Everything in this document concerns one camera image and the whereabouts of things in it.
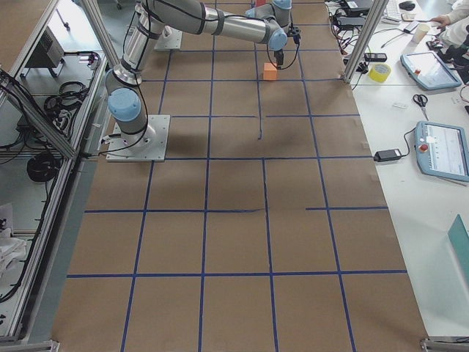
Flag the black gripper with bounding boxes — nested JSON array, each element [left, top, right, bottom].
[[274, 49, 284, 70]]

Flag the orange foam block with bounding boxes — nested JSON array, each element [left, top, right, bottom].
[[262, 62, 278, 81]]

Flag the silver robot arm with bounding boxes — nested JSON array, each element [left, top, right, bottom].
[[106, 1, 292, 157]]

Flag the person's hand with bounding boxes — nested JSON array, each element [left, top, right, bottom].
[[430, 15, 451, 28]]

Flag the black phone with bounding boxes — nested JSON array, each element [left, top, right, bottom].
[[363, 53, 388, 62]]

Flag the yellow tape roll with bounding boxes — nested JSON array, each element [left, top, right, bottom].
[[369, 63, 391, 83]]

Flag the black power adapter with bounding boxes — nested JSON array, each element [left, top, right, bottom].
[[373, 148, 402, 162]]

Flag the black scissors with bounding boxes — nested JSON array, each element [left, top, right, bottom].
[[413, 94, 429, 121]]

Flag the far teach pendant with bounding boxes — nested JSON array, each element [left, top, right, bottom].
[[400, 51, 462, 90]]

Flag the teach pendant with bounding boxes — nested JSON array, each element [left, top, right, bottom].
[[414, 121, 468, 182], [400, 51, 462, 90]]

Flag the paper cup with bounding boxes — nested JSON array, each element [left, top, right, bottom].
[[411, 23, 431, 44]]

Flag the brown paper mat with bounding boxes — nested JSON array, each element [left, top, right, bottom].
[[52, 1, 426, 351]]

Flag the near teach pendant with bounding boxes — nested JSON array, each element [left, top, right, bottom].
[[414, 121, 468, 182]]

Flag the grey control box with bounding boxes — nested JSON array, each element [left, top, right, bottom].
[[25, 26, 64, 77]]

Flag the white crumpled cloth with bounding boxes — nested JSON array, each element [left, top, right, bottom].
[[0, 203, 27, 279]]

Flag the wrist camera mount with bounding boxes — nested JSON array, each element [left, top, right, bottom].
[[287, 23, 301, 46]]

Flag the aluminium frame post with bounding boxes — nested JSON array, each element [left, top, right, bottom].
[[342, 0, 388, 84]]

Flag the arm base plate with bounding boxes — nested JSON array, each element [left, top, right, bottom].
[[106, 114, 171, 162], [154, 26, 182, 51]]

